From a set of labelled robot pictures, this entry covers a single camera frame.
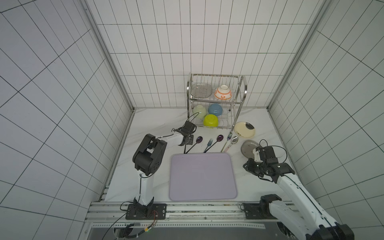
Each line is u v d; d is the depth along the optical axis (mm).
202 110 1059
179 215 725
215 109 1095
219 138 1004
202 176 826
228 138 1008
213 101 854
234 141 979
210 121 1010
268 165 603
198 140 1003
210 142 997
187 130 804
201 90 931
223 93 852
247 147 967
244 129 1065
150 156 524
